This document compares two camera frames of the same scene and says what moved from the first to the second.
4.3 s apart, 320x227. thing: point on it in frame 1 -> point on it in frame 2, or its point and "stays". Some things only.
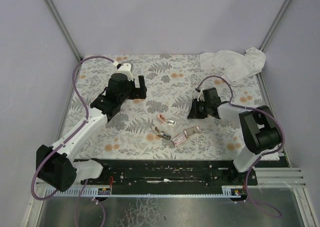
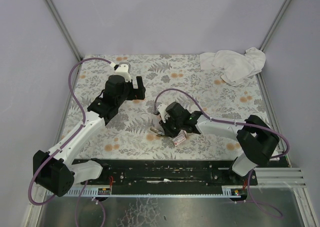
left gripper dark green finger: (143, 89) stays
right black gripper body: (196, 108) -> (165, 126)
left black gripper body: (137, 90) stays
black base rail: (171, 177) stays
